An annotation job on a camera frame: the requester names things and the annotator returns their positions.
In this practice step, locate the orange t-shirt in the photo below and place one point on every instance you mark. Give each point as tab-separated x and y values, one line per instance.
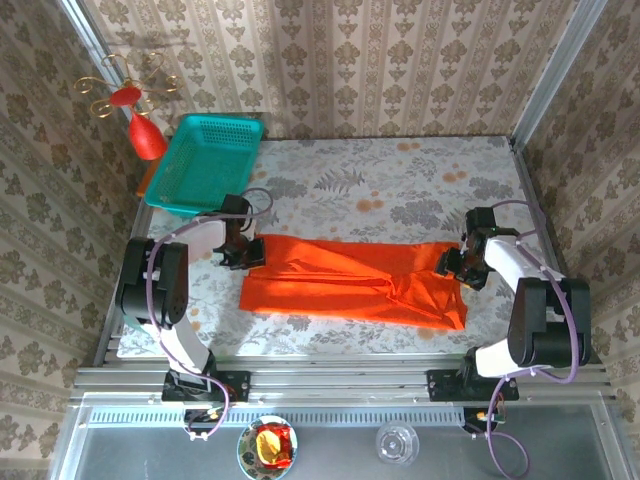
340	285

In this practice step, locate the clear glass cup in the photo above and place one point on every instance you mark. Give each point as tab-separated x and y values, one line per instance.
397	444

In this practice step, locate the patterned ceramic bowl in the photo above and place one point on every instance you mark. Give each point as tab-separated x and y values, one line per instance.
245	450

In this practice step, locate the grey metal shelf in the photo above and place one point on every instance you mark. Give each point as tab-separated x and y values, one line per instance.
340	455

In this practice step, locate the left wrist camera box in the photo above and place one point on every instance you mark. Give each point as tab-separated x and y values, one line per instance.
235	207

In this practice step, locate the aluminium frame beam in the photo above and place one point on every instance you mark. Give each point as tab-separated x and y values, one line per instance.
340	380

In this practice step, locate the teal plastic basket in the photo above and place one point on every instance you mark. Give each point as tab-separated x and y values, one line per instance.
205	160

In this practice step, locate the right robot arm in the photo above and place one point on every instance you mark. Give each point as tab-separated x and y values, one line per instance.
545	325

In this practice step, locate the aluminium corner post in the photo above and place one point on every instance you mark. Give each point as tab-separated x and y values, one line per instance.
82	25
560	70

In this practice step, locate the red and yellow snack packet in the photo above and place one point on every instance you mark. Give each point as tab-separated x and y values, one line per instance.
272	445

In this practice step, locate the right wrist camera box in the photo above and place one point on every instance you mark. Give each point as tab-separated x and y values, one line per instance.
480	220

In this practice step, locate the floral tablecloth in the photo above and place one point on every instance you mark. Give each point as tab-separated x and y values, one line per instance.
350	175

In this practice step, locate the red stand with gold curls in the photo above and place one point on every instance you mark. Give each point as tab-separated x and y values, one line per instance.
145	137

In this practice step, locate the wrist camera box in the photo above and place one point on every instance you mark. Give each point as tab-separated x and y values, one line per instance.
480	220
235	207

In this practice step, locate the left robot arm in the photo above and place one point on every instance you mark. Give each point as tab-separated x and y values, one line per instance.
150	285

